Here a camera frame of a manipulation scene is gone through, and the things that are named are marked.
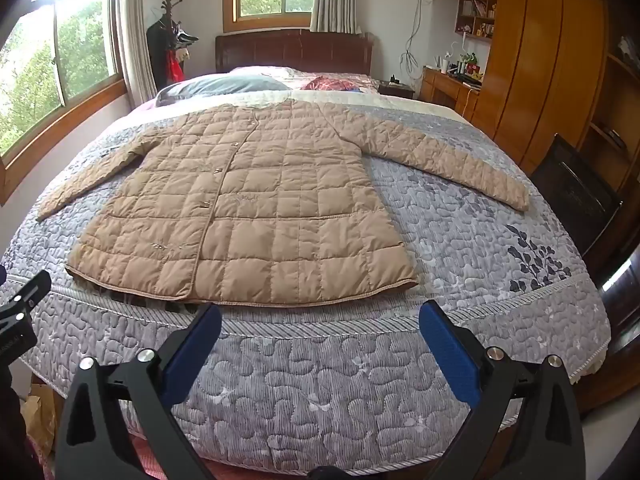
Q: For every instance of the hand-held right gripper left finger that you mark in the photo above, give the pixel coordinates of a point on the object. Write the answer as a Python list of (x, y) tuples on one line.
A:
[(195, 350)]

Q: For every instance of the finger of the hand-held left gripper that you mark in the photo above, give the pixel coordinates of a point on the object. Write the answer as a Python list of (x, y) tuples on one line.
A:
[(32, 290), (14, 324)]

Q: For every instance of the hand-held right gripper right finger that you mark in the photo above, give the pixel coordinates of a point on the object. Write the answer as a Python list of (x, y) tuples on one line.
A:
[(445, 340)]

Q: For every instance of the tan quilted jacket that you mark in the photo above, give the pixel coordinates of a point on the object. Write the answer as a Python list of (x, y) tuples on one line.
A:
[(260, 200)]

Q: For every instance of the yellow paper bag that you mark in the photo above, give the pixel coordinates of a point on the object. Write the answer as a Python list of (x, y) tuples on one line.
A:
[(37, 420)]

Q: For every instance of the grey quilted bedspread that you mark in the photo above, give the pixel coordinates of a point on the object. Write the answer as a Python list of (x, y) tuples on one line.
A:
[(325, 385)]

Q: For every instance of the black chair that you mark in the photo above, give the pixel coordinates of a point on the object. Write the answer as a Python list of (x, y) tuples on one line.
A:
[(575, 190)]

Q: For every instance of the cream blanket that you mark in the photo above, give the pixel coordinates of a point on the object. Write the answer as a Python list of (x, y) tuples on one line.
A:
[(400, 102)]

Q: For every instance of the wooden desk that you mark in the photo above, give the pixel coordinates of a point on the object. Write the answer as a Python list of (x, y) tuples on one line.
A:
[(440, 87)]

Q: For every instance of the dark nightstand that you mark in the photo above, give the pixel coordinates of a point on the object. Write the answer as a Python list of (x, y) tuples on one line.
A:
[(395, 91)]

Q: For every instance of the grey pillow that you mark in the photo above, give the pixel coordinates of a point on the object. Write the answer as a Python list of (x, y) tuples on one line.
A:
[(220, 87)]

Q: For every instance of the red hanging bag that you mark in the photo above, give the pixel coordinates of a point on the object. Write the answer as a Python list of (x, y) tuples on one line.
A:
[(175, 67)]

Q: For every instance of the red patterned clothing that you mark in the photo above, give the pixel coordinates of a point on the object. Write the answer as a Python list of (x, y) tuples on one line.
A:
[(330, 83)]

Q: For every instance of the pink floral sheet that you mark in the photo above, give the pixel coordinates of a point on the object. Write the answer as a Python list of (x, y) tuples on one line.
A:
[(280, 72)]

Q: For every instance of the black white cap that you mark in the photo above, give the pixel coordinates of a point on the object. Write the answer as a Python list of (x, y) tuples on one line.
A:
[(184, 38)]

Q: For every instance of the wooden wardrobe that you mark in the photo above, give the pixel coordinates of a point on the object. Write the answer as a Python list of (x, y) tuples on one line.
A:
[(540, 60)]

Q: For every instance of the dark wooden headboard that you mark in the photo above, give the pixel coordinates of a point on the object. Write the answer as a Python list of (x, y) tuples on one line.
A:
[(295, 52)]

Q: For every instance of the wooden coat rack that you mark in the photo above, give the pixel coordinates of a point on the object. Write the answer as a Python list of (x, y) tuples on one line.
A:
[(168, 5)]

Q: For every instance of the large wooden frame window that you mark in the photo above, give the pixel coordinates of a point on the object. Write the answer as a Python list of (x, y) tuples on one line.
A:
[(75, 50)]

